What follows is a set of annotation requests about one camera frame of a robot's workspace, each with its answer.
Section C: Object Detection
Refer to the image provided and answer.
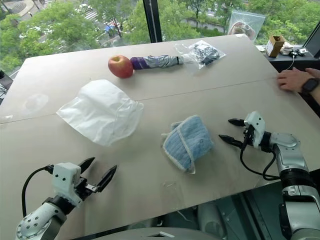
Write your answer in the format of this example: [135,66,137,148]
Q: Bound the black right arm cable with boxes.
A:
[239,142,282,181]

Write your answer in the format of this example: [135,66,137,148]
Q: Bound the small white charger device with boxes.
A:
[289,48,307,57]

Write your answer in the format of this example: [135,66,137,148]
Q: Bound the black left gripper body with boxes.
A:
[74,175,100,201]

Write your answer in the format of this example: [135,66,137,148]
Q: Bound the crumpled white tissue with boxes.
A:
[281,41,295,56]

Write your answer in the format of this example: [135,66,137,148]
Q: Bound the person's bare hand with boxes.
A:
[276,66,320,94]

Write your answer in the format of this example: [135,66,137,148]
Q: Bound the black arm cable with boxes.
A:
[21,164,55,217]
[239,142,282,181]

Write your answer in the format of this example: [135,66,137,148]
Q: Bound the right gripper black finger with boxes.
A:
[218,134,245,148]
[227,118,247,127]

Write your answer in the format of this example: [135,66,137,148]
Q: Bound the small open cardboard box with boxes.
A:
[265,34,287,58]

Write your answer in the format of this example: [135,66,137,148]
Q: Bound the red apple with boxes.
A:
[107,55,135,80]

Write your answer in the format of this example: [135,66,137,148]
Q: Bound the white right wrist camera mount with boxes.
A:
[243,111,266,148]

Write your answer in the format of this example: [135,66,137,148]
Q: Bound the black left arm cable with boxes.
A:
[21,164,55,217]

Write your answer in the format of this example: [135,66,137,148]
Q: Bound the clear bag with black cloth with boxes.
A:
[174,39,227,76]

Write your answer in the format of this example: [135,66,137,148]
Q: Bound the grey robot torso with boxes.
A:
[124,226,216,240]

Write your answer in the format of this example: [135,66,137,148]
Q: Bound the white plastic bag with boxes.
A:
[56,79,145,147]

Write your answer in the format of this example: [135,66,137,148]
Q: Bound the black window frame post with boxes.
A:
[143,0,164,43]

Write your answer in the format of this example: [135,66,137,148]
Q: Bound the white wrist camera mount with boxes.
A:
[243,111,266,148]
[51,162,83,208]

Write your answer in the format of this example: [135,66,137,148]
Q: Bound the folded purple silver umbrella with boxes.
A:
[129,54,185,72]

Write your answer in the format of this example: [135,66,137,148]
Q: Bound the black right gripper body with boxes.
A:
[240,124,256,149]

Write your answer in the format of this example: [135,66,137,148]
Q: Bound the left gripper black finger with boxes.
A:
[77,156,96,176]
[96,164,118,193]

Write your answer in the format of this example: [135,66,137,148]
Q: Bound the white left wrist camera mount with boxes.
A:
[51,162,83,208]

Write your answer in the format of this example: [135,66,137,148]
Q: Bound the blue cloth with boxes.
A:
[161,114,215,175]

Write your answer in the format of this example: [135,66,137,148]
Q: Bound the thin white cable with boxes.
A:
[284,55,298,74]

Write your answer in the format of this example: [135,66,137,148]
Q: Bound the clear zip bag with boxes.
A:
[226,10,267,42]

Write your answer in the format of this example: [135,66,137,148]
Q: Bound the black smartwatch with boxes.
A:
[301,77,320,97]

